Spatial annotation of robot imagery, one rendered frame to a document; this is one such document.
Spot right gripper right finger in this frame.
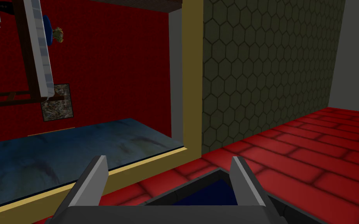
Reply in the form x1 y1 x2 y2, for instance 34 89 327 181
230 156 276 207

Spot blue vase with plant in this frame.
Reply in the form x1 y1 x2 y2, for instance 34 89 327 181
42 15 65 47

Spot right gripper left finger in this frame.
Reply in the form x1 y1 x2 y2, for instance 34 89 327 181
54 155 109 215

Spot black bin with blue inside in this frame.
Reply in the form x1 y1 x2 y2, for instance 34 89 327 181
143 167 326 224

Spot mottled grey wall picture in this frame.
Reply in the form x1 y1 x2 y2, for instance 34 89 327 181
40 83 74 122

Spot dark wooden table, grey top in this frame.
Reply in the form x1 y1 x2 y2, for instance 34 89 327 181
0 0 65 109

